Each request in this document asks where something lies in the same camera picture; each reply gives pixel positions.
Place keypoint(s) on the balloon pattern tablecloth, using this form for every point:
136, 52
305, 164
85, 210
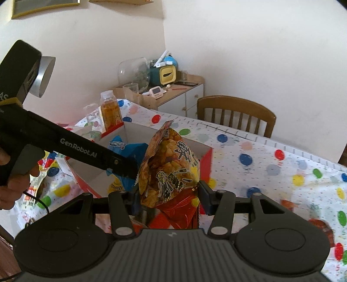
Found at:
242, 162

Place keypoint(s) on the white side cabinet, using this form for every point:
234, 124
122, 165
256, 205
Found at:
178, 100

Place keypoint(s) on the yellow teal tissue box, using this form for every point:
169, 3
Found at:
165, 74

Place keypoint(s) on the large orange chips bag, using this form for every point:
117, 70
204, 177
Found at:
168, 178

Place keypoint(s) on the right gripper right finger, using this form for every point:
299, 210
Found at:
220, 204

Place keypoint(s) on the yellow M&M packet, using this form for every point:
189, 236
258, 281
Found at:
120, 184

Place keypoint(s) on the red white cardboard box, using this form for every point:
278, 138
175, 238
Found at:
180, 214

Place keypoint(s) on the white red sausage packet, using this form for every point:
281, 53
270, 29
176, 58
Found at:
289, 204

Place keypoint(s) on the silver desk lamp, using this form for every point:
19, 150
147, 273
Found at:
42, 79

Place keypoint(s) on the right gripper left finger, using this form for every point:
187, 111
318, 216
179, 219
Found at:
122, 205

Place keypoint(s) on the white wet wipes pack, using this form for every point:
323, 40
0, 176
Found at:
86, 132

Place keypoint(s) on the person's left hand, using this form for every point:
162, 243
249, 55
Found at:
16, 185

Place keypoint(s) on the wooden chair far side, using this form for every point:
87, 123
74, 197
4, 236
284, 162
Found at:
237, 113

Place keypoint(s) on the clear glass bowl vase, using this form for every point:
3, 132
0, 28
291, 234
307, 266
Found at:
134, 71

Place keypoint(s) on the red Oreo packet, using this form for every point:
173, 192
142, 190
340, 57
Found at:
325, 228

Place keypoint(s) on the pink white timer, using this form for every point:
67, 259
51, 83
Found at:
155, 92

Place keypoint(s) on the blue snack packet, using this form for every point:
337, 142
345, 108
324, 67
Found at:
127, 151

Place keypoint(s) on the orange juice bottle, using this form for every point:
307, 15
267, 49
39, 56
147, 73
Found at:
110, 110

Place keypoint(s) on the clear drinking glass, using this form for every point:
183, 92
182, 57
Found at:
92, 114

